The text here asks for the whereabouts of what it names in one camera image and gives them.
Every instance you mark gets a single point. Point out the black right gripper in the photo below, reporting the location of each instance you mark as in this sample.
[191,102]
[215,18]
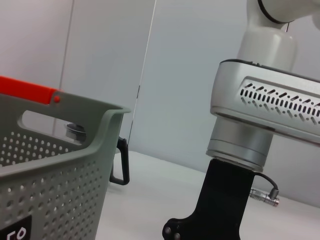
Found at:
[220,200]

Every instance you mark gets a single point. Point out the grey perforated storage basket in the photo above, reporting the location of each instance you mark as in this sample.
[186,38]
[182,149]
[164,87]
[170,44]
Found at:
[62,187]

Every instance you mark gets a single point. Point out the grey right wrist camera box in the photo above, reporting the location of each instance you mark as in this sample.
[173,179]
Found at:
[230,87]

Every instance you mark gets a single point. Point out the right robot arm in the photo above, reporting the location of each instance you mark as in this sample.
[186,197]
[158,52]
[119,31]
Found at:
[270,45]

